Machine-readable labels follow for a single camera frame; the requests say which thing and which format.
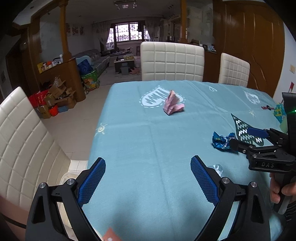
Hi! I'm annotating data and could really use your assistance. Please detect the blue foil candy wrapper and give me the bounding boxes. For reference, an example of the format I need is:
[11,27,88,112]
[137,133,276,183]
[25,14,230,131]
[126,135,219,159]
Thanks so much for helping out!
[212,132,236,152]

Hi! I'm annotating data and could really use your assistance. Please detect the pink wrapper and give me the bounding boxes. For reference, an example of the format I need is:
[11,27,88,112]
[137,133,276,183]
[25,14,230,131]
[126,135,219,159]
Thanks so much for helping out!
[163,90,185,115]

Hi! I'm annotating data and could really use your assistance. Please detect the person's right hand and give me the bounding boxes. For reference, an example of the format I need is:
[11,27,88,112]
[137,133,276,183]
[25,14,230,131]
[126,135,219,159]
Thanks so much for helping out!
[269,173,296,204]

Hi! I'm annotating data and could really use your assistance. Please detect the green cup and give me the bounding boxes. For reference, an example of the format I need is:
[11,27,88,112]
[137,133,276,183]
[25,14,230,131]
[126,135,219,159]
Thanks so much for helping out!
[280,115,288,133]

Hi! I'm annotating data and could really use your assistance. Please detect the small dark red object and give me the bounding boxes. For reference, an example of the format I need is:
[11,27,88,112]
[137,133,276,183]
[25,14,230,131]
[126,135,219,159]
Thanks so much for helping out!
[261,105,274,110]

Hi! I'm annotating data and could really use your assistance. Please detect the cream chair beside table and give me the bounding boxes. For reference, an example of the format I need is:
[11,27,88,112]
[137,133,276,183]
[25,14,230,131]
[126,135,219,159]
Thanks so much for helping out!
[1,87,71,211]

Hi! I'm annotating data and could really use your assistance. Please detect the cream chair far right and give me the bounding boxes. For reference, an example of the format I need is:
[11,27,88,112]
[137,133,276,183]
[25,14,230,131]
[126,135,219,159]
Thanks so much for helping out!
[218,53,250,87]

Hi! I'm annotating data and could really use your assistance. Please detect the light blue patterned tablecloth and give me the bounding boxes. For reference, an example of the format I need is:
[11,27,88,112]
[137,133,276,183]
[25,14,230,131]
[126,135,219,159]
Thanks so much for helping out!
[83,80,285,240]

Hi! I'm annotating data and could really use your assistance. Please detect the cream chair far middle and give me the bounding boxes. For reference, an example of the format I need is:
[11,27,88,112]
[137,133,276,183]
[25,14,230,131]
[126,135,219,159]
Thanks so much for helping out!
[140,42,205,82]

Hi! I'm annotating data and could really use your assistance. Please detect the red buckets and boxes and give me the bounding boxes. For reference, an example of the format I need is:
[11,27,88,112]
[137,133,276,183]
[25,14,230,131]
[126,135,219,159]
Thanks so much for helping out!
[29,90,59,119]

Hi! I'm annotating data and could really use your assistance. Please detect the pile of cardboard boxes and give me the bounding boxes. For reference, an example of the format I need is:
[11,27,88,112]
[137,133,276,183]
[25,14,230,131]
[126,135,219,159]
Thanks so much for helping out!
[47,77,77,113]

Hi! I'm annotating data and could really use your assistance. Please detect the colourful green shopping bag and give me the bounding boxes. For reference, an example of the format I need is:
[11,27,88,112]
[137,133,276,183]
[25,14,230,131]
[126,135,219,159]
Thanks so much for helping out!
[82,70,99,91]

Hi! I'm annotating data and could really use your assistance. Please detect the coffee table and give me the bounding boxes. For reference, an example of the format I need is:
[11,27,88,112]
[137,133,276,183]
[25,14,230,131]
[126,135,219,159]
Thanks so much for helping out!
[114,55,135,75]

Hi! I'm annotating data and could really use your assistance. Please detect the wooden divider cabinet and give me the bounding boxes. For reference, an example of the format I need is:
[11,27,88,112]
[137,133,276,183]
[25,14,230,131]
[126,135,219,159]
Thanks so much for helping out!
[28,1,86,102]

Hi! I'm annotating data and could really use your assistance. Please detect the barred window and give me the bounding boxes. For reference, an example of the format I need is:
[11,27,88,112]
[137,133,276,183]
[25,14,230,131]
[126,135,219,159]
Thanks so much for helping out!
[107,22,151,44]

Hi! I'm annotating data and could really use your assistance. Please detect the grey sofa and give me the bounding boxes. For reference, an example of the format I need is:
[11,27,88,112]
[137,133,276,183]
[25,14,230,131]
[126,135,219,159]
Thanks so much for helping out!
[74,49,110,76]

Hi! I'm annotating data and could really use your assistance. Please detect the ceiling lamp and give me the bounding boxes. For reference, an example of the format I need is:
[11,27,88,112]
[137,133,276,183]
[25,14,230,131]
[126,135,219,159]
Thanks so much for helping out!
[113,0,137,9]

